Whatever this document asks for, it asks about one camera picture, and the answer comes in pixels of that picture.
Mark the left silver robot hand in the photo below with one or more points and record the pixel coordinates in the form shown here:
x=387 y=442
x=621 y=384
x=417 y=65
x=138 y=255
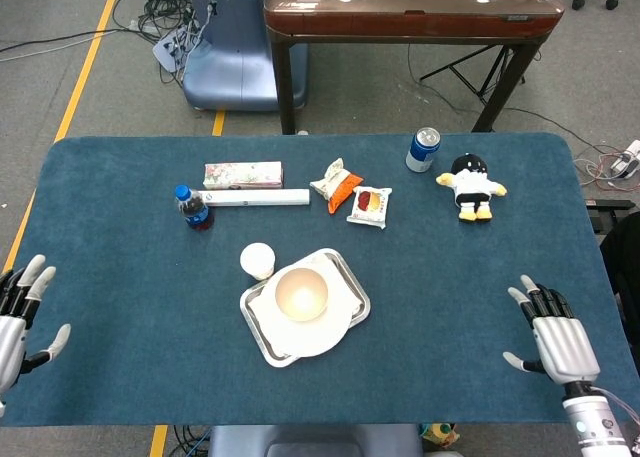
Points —
x=11 y=342

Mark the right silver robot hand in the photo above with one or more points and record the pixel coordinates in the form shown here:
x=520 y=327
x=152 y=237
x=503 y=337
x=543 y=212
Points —
x=565 y=349

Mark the white printed paper cup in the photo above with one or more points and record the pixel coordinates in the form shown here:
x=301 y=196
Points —
x=256 y=259

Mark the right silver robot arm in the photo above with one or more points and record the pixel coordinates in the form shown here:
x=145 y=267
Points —
x=595 y=424

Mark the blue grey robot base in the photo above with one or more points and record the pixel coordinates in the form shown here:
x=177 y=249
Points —
x=235 y=52

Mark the stainless steel tray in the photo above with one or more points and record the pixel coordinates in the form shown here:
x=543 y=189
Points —
x=275 y=361

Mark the black bulky object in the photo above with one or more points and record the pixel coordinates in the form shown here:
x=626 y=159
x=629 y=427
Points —
x=627 y=262

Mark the blue felt table cloth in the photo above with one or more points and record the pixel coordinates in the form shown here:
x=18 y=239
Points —
x=450 y=277

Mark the yellow green toy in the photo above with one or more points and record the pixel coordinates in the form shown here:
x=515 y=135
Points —
x=440 y=436

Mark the penguin plush toy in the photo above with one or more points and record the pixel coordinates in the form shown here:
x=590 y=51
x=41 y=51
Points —
x=472 y=187

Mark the cola bottle blue cap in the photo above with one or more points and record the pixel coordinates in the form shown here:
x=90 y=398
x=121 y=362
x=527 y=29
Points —
x=197 y=214

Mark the white snack packet red fruit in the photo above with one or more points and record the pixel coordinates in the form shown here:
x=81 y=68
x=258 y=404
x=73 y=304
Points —
x=370 y=207

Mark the blue and white soda can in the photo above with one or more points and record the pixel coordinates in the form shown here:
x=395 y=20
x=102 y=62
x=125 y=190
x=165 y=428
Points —
x=422 y=154

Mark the white round plate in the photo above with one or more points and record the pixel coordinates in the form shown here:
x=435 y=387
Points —
x=305 y=338

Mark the beige bowl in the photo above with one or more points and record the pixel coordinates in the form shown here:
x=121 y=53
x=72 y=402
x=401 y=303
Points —
x=300 y=297

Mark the blue grey robot torso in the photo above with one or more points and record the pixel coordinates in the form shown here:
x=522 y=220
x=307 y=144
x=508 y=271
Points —
x=310 y=442

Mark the orange snack packet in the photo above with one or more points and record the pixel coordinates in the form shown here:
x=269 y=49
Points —
x=342 y=189

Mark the floral tissue box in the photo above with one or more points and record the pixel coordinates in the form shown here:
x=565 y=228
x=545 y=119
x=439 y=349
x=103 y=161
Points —
x=242 y=175

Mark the long white box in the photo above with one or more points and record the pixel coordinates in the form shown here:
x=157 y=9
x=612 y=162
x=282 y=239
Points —
x=260 y=197

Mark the white power strip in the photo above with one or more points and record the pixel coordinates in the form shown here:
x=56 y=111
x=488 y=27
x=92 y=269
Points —
x=167 y=52

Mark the brown mahjong table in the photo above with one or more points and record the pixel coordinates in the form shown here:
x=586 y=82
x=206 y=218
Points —
x=400 y=24

